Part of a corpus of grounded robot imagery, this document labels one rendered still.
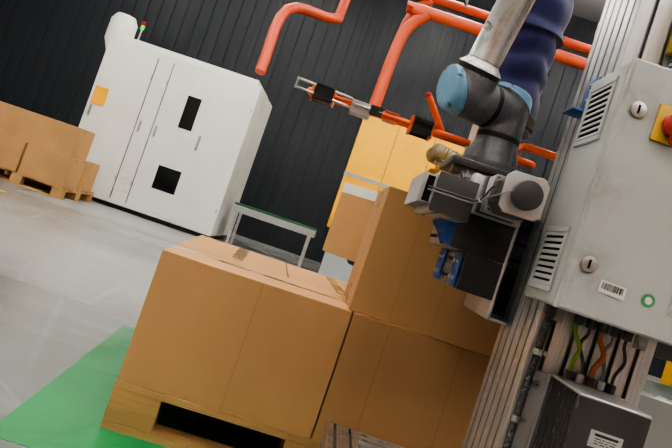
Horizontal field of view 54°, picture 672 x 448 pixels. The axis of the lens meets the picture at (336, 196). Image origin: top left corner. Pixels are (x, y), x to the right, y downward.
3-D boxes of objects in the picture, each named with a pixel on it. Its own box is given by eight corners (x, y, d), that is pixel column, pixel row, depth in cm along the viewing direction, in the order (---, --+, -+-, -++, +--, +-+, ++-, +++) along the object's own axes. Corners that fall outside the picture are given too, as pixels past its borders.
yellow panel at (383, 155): (445, 314, 1032) (494, 166, 1043) (455, 323, 941) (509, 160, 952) (312, 269, 1036) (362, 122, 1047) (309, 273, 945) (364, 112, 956)
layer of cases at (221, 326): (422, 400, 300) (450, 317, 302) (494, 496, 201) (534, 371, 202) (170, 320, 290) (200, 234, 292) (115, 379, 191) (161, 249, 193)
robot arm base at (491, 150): (521, 178, 167) (533, 142, 167) (465, 159, 167) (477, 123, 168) (506, 182, 182) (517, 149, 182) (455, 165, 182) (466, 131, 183)
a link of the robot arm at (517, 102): (530, 145, 172) (546, 96, 173) (491, 127, 166) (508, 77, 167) (500, 143, 183) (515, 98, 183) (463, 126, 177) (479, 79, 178)
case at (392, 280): (498, 347, 240) (532, 243, 242) (534, 372, 200) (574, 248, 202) (343, 294, 240) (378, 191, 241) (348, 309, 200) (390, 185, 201)
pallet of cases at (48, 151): (90, 202, 897) (112, 140, 901) (59, 199, 795) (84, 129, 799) (8, 174, 899) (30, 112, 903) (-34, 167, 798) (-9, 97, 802)
